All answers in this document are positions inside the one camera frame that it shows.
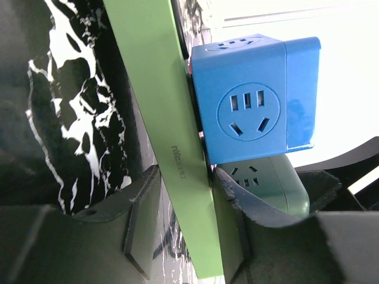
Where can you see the black marbled mat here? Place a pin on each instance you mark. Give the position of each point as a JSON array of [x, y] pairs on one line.
[[72, 133]]

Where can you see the dark green cube plug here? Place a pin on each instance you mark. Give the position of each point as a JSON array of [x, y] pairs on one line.
[[274, 180]]

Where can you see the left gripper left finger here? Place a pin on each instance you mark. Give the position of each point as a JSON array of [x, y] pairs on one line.
[[110, 242]]

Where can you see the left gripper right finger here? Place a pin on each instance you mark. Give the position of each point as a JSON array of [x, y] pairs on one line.
[[261, 244]]

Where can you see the blue cube plug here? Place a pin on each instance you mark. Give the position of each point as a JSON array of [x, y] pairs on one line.
[[256, 96]]

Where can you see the green power strip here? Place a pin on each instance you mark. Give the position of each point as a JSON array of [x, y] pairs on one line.
[[147, 39]]

